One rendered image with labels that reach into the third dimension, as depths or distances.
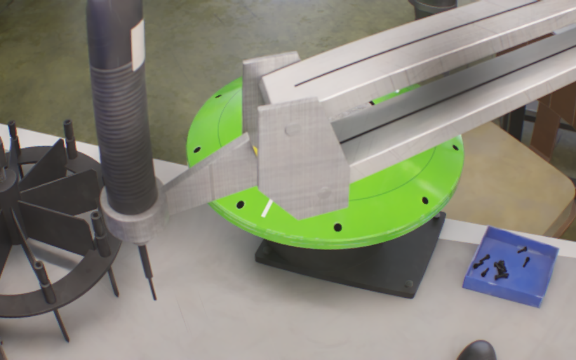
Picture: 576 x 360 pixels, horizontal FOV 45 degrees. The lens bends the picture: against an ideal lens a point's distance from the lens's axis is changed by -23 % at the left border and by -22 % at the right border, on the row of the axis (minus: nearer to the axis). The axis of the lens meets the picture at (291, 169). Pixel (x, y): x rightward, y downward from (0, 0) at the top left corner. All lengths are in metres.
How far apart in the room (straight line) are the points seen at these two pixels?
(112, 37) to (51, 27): 3.14
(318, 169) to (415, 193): 0.36
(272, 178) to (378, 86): 0.08
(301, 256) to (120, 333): 0.25
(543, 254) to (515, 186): 0.57
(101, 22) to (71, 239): 0.54
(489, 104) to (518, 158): 1.14
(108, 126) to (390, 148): 0.18
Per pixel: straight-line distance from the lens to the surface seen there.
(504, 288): 0.98
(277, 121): 0.50
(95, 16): 0.45
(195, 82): 2.93
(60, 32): 3.52
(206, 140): 0.94
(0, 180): 0.98
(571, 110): 1.68
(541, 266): 1.05
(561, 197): 1.62
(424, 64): 0.51
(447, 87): 0.57
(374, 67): 0.51
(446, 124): 0.55
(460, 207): 1.54
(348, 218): 0.85
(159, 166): 1.16
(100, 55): 0.47
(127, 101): 0.49
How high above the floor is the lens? 1.66
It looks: 40 degrees down
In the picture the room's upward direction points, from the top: 1 degrees counter-clockwise
